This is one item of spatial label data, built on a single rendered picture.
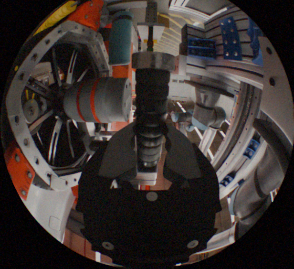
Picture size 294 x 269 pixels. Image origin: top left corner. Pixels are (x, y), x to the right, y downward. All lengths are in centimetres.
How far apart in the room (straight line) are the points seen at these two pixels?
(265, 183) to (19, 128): 46
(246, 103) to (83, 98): 56
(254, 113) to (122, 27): 55
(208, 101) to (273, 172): 44
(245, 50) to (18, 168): 52
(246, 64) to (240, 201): 35
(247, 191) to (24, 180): 46
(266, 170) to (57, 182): 45
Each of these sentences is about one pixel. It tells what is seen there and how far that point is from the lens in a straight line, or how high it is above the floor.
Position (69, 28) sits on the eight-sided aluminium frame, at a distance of 31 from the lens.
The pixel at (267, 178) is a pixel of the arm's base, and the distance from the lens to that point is 27.
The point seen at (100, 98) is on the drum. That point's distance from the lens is 25.
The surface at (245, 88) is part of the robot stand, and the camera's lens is 45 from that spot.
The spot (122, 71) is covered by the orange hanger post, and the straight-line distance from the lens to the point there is 70.
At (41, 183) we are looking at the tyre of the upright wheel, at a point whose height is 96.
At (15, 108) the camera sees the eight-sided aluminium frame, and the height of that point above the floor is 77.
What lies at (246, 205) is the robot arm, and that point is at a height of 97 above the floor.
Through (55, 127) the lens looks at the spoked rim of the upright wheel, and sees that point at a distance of 38.
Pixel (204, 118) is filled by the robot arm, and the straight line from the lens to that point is 55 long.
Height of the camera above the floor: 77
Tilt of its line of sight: 30 degrees up
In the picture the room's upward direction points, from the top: 178 degrees counter-clockwise
